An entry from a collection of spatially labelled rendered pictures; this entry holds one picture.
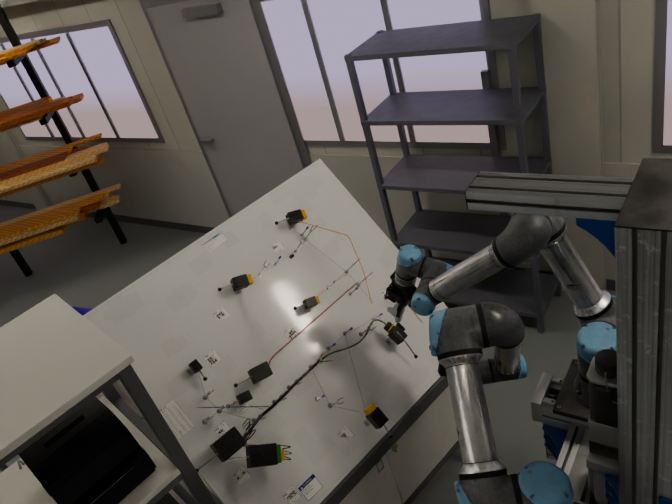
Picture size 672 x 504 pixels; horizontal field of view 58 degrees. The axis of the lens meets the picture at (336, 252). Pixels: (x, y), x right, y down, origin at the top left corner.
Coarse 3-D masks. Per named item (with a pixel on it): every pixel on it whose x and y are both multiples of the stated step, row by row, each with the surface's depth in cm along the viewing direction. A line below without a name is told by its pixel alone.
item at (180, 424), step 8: (168, 408) 206; (176, 408) 207; (168, 416) 206; (176, 416) 206; (184, 416) 207; (168, 424) 205; (176, 424) 205; (184, 424) 206; (192, 424) 207; (176, 432) 205; (184, 432) 205
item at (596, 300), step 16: (560, 224) 169; (560, 240) 171; (544, 256) 176; (560, 256) 173; (576, 256) 174; (560, 272) 176; (576, 272) 174; (576, 288) 177; (592, 288) 177; (576, 304) 181; (592, 304) 178; (608, 304) 178; (592, 320) 179; (608, 320) 177
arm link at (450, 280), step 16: (512, 224) 163; (528, 224) 161; (544, 224) 161; (496, 240) 166; (512, 240) 162; (528, 240) 160; (544, 240) 161; (480, 256) 170; (496, 256) 165; (512, 256) 162; (528, 256) 163; (448, 272) 179; (464, 272) 174; (480, 272) 171; (496, 272) 171; (432, 288) 183; (448, 288) 179; (464, 288) 178; (416, 304) 185; (432, 304) 184
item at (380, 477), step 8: (384, 456) 237; (376, 464) 234; (384, 464) 239; (368, 472) 232; (376, 472) 236; (384, 472) 240; (368, 480) 234; (376, 480) 237; (384, 480) 241; (392, 480) 245; (360, 488) 231; (368, 488) 235; (376, 488) 239; (384, 488) 243; (392, 488) 247; (352, 496) 229; (360, 496) 233; (368, 496) 236; (376, 496) 240; (384, 496) 244; (392, 496) 248
